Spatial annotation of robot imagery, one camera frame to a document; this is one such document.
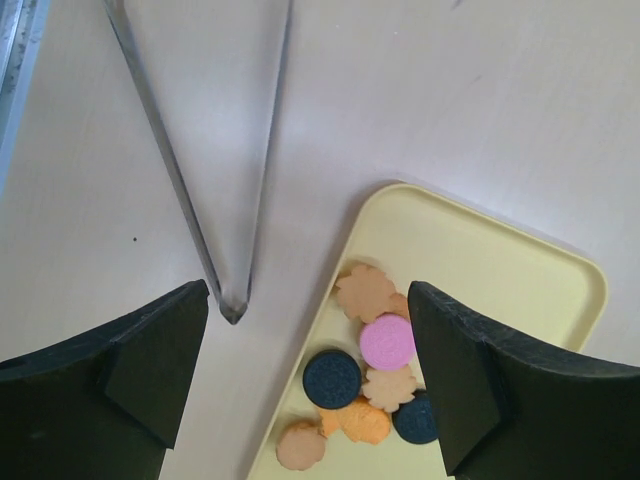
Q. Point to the pink round cookie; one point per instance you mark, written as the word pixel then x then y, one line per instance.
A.
pixel 387 344

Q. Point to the orange fish cookie on tray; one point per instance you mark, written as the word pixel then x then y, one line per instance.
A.
pixel 359 421

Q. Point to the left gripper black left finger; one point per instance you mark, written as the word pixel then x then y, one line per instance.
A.
pixel 107 403

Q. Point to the tan flower cookie middle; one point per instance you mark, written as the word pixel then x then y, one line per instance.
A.
pixel 389 389

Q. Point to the black round cookie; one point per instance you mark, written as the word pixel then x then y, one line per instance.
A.
pixel 332 379
pixel 414 421

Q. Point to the tan cookie top left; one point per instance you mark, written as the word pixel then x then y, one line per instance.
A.
pixel 366 293

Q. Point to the black round cookie right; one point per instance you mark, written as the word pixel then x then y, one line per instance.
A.
pixel 414 421

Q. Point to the tan cookie bottom left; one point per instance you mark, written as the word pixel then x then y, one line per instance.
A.
pixel 301 446

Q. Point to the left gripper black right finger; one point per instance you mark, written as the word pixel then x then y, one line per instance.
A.
pixel 510 406

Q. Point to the aluminium rail frame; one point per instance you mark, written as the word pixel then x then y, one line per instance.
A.
pixel 22 28

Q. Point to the black round cookie left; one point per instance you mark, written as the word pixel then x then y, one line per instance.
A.
pixel 332 379

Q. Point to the metal tongs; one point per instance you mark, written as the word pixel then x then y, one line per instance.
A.
pixel 209 75

